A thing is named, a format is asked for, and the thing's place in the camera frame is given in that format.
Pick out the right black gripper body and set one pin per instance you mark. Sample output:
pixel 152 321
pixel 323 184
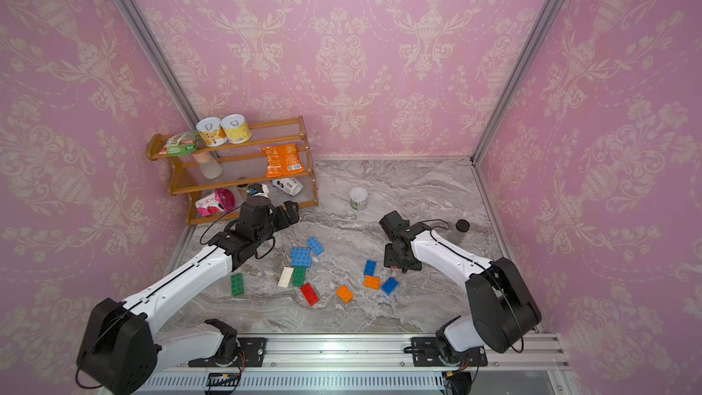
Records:
pixel 406 262

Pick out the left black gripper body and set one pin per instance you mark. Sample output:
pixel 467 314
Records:
pixel 276 219

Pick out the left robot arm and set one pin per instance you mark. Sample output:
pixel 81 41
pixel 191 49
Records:
pixel 123 345

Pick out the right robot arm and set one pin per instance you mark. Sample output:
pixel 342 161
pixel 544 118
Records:
pixel 502 308

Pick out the blue lego brick front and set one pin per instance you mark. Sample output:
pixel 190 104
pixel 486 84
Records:
pixel 389 286

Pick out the orange lego brick right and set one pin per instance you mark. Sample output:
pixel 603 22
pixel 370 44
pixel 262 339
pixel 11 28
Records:
pixel 372 282

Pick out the orange lego brick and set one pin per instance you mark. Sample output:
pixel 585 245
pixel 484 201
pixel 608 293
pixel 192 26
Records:
pixel 372 282
pixel 344 294

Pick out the light blue small lego brick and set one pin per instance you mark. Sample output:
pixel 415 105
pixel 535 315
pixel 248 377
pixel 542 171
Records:
pixel 315 246

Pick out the light blue large lego brick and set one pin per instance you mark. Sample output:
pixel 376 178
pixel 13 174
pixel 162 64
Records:
pixel 301 257

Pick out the orange lego brick front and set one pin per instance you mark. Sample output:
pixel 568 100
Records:
pixel 344 294

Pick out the white lego brick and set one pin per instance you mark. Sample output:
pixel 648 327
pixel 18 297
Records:
pixel 286 277

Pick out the green lego brick middle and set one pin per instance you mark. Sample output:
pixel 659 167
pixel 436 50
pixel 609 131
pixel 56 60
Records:
pixel 298 276

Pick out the green lego brick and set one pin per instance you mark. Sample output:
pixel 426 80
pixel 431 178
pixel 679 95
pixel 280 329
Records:
pixel 237 285
pixel 298 276

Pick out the green lego brick left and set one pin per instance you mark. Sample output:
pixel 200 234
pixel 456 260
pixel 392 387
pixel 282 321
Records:
pixel 237 285

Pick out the red lego brick front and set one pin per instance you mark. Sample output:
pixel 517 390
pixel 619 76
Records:
pixel 309 294

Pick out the white blueberry yogurt bottle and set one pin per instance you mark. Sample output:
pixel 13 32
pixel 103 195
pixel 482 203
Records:
pixel 289 185

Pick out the brown spice jar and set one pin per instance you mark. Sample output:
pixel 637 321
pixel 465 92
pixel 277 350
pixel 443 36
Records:
pixel 245 192

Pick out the pink strawberry drink cup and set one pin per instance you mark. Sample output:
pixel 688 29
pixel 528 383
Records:
pixel 221 200

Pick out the orange chips bag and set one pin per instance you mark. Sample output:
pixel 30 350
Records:
pixel 282 161

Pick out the wooden three-tier shelf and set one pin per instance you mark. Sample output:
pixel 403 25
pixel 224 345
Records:
pixel 243 164

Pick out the small green white-lid cup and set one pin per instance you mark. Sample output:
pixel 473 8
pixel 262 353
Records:
pixel 358 198

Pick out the translucent plastic cup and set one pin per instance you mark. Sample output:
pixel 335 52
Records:
pixel 208 165

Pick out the yellow-label white can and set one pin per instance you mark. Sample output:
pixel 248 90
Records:
pixel 236 128

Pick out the orange-label white can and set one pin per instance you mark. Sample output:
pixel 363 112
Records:
pixel 211 132

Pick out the green snack packet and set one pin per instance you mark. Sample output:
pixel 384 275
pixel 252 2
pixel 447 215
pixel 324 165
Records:
pixel 180 145

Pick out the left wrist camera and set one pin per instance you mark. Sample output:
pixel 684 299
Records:
pixel 258 190

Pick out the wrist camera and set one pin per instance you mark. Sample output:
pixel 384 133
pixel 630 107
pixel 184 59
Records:
pixel 258 190
pixel 460 231

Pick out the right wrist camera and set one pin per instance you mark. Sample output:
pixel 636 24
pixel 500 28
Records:
pixel 460 231

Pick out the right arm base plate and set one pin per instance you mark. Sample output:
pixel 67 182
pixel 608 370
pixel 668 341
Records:
pixel 428 351

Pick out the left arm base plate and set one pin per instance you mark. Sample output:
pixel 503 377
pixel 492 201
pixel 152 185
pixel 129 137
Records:
pixel 244 352

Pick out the aluminium mounting rail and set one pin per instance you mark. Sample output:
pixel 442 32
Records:
pixel 374 364

